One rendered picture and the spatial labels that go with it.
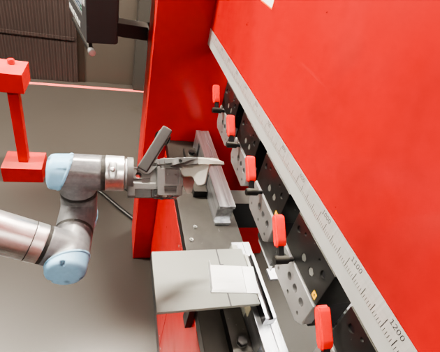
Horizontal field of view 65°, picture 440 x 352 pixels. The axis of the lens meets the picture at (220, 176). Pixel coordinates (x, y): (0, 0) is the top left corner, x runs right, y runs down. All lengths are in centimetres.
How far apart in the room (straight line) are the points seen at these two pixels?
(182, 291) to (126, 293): 119
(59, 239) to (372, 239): 53
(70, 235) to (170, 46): 94
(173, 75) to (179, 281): 88
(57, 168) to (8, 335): 140
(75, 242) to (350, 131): 53
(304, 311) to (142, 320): 141
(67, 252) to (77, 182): 14
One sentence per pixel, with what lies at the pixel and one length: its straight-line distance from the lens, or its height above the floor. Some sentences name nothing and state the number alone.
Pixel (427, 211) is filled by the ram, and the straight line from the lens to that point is 47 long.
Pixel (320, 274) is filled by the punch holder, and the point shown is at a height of 131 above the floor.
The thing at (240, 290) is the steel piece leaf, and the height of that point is 100.
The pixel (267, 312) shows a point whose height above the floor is 99.
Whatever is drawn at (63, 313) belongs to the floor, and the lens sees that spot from 205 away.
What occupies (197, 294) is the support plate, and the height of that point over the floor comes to 100.
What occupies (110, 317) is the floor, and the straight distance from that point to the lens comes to 202.
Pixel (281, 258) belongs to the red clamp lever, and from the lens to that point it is 69.
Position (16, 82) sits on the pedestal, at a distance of 236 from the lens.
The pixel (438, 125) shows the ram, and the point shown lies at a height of 162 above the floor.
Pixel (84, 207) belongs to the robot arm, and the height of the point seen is 121.
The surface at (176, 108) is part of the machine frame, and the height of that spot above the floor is 104.
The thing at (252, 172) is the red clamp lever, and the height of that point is 129.
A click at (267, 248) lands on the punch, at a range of 89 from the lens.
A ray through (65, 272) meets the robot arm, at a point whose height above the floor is 119.
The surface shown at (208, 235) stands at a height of 87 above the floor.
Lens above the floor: 176
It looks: 36 degrees down
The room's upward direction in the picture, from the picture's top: 15 degrees clockwise
